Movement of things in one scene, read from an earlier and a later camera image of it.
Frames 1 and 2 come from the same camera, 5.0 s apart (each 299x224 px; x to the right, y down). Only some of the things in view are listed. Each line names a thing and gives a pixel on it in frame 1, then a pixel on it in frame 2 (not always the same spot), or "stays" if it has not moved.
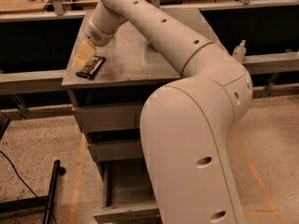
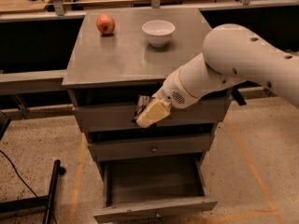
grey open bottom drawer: (128, 193) stays
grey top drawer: (108, 118) stays
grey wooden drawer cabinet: (109, 111) stays
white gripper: (98, 36) -> (173, 91)
